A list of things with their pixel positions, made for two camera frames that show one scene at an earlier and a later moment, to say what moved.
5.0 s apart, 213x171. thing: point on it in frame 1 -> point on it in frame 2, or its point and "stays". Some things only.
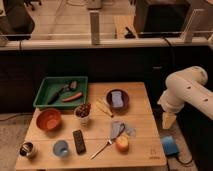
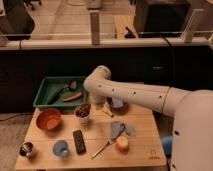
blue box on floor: x=169 y=145 stays
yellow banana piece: x=104 y=106 stays
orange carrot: x=72 y=97 stays
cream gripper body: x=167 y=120 -> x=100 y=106
